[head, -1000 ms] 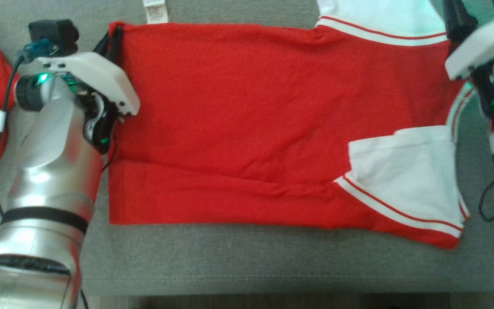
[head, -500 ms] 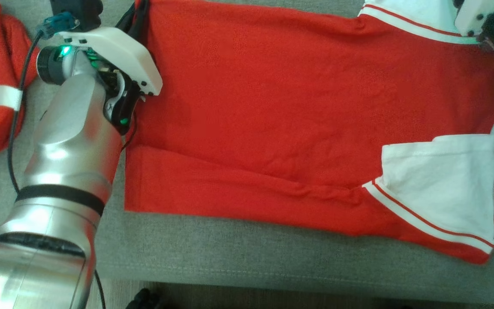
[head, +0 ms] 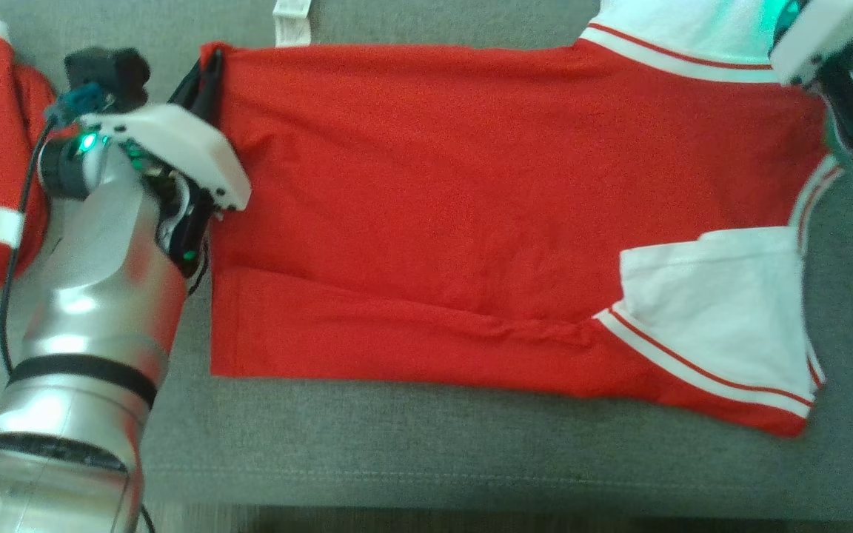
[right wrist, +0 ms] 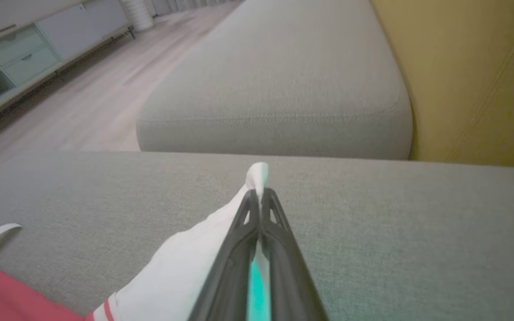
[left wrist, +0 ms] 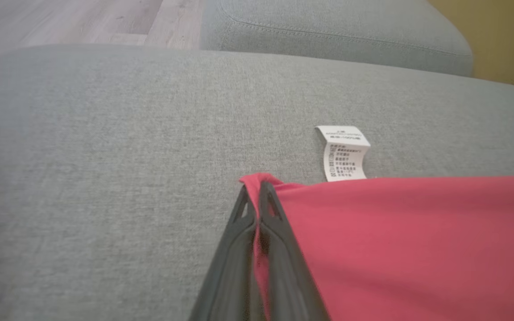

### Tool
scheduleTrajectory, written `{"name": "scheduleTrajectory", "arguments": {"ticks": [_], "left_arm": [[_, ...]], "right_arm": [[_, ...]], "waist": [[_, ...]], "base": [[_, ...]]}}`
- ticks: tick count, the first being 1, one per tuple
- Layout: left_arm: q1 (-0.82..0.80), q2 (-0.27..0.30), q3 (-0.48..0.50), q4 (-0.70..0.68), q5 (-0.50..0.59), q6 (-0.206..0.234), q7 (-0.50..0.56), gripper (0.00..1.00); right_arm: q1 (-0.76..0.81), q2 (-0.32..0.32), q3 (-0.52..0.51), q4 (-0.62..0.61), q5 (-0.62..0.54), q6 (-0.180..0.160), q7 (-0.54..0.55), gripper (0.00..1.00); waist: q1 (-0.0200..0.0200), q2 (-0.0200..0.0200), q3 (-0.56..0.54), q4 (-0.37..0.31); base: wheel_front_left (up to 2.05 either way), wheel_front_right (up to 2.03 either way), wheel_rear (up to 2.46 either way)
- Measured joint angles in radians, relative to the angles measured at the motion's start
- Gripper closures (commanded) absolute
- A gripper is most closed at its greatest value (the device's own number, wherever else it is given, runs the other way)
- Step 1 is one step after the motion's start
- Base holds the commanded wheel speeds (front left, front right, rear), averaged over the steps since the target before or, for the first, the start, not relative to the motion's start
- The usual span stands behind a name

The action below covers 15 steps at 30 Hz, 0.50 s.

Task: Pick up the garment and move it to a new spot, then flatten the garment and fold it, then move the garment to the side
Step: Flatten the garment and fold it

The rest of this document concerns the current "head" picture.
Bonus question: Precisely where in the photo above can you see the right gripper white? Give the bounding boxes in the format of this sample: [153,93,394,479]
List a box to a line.
[769,0,853,168]

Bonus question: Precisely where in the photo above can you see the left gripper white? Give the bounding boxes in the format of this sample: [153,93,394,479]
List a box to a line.
[78,48,252,279]

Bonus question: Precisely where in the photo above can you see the red shirt with white sleeves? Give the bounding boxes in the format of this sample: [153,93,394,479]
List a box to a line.
[201,0,846,439]

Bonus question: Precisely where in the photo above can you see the white fabric tag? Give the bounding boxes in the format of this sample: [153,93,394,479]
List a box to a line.
[272,0,313,47]

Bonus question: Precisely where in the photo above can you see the grey sofa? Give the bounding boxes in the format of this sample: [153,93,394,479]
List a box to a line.
[0,0,853,513]

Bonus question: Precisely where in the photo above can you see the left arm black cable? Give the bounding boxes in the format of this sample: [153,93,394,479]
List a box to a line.
[0,83,157,533]

